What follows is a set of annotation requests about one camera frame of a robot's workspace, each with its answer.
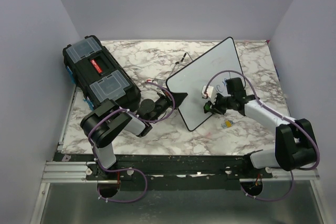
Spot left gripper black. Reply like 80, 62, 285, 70
150, 88, 188, 123

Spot green black whiteboard eraser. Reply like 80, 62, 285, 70
203, 102, 212, 113

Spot white whiteboard black frame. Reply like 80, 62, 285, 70
166, 37, 243, 131

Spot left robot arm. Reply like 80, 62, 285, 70
80, 92, 187, 179

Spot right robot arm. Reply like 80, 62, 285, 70
202, 78, 319, 178

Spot yellow grey small connector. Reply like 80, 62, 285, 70
221, 120, 234, 129

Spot black plastic toolbox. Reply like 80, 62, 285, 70
62, 35, 141, 112

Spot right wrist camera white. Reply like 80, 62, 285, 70
201, 85, 217, 104

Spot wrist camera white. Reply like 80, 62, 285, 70
201, 85, 217, 104
151, 78, 165, 93

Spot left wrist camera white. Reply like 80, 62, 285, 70
151, 78, 165, 93

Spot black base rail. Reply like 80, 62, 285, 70
52, 153, 272, 195

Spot aluminium extrusion frame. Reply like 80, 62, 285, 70
31, 87, 90, 224

